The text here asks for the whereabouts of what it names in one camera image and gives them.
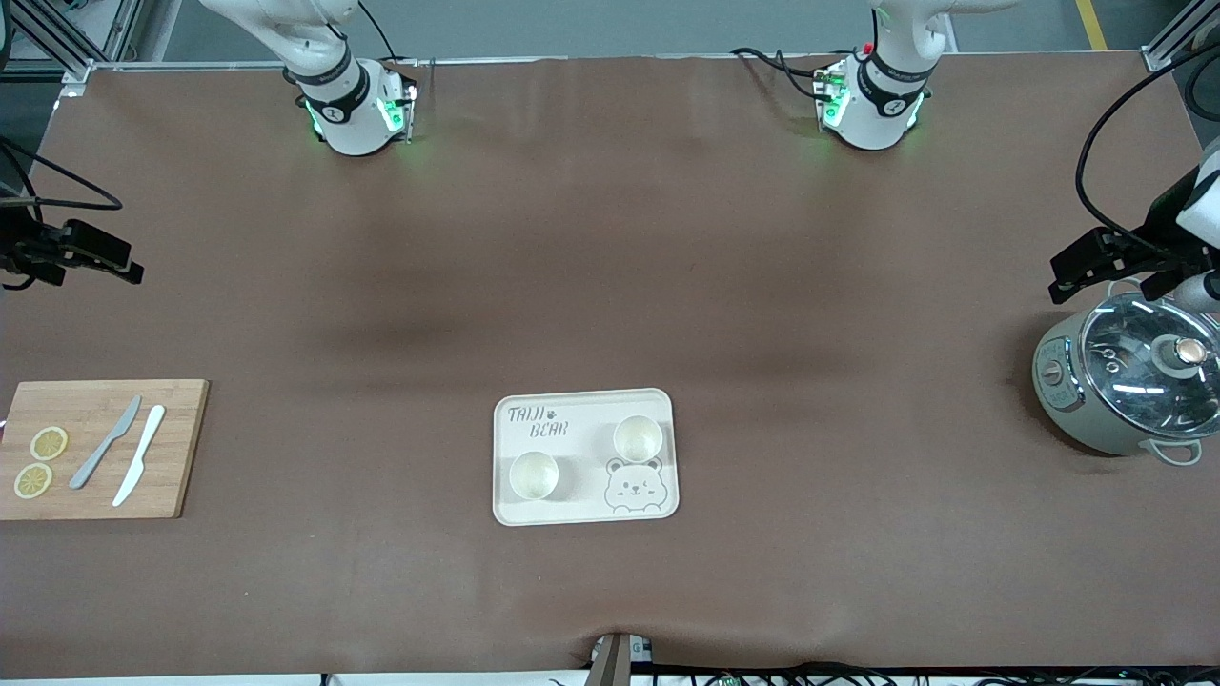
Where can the white IKEA cup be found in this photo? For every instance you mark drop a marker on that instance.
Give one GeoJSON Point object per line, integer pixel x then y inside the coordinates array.
{"type": "Point", "coordinates": [638, 438]}
{"type": "Point", "coordinates": [534, 474]}

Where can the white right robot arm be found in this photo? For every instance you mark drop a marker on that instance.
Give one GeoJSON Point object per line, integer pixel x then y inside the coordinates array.
{"type": "Point", "coordinates": [343, 105]}

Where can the grey-green electric cooking pot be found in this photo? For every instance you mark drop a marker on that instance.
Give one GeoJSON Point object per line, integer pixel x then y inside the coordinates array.
{"type": "Point", "coordinates": [1058, 400]}

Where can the yellow lemon slice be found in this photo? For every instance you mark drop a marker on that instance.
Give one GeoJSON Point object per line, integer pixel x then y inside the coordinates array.
{"type": "Point", "coordinates": [33, 480]}
{"type": "Point", "coordinates": [49, 443]}

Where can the grey plastic knife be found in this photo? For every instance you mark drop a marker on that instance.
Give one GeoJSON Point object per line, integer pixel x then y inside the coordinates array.
{"type": "Point", "coordinates": [116, 429]}

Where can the white plastic knife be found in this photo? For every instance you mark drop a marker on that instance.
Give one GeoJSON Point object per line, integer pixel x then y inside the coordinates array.
{"type": "Point", "coordinates": [143, 448]}

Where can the bamboo cutting board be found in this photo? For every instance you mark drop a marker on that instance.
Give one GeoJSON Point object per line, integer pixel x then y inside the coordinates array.
{"type": "Point", "coordinates": [181, 448]}

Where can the beige bear print tray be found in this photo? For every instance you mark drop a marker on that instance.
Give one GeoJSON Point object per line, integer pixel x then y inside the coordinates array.
{"type": "Point", "coordinates": [581, 495]}

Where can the grey metal table bracket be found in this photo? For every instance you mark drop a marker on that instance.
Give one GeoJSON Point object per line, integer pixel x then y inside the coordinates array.
{"type": "Point", "coordinates": [615, 662]}

